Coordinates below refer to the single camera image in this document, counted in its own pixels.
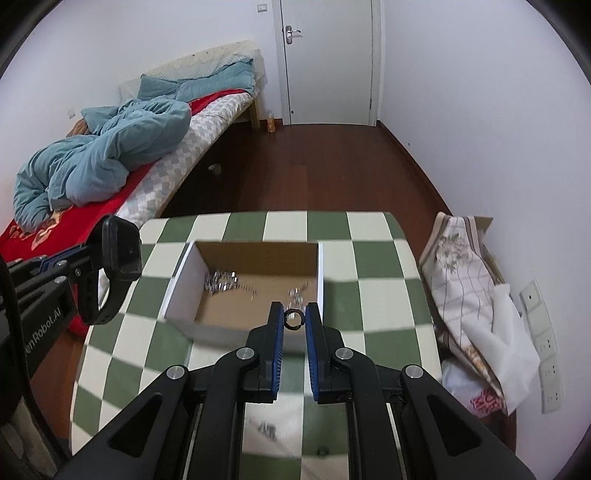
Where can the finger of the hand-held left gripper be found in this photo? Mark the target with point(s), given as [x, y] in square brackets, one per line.
[55, 262]
[117, 249]

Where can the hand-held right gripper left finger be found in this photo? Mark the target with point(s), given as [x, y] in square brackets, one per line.
[278, 344]

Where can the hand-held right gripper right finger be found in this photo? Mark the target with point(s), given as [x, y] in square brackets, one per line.
[310, 344]

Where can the cardboard box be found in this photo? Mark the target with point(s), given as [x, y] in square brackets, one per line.
[231, 311]

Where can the cluster of silver jewelry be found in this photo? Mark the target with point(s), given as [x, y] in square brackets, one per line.
[295, 295]

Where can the pile of silver jewelry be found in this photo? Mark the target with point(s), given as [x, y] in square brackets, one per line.
[221, 281]

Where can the blurred silver jewelry piece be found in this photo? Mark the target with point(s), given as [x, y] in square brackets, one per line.
[268, 429]

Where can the red blanket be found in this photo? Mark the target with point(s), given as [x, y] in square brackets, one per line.
[27, 240]

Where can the green white checkered tablecloth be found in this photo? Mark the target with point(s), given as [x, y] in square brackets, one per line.
[378, 300]

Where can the light blue duvet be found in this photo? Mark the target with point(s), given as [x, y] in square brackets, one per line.
[101, 157]

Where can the small cup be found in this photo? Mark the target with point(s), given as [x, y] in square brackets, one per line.
[214, 169]

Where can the grey white checkered sheet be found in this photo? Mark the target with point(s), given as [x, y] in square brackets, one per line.
[203, 129]

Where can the floral patterned cloth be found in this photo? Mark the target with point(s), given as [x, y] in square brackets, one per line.
[457, 277]

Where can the light blue pillow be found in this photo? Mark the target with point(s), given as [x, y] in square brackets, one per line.
[157, 87]

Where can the white plastic bag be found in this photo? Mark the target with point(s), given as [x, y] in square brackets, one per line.
[503, 341]

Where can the wooden bed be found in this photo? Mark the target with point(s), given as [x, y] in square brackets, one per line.
[251, 108]

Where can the folded light blue quilt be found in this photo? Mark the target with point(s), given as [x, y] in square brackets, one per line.
[217, 78]

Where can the yellow bottle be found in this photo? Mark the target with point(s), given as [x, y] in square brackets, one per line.
[270, 123]

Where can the white power strip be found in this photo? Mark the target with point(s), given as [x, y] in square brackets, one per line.
[545, 350]

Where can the white door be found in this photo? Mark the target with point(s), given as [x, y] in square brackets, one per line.
[330, 60]

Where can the white light switch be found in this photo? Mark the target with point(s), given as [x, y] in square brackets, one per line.
[262, 7]

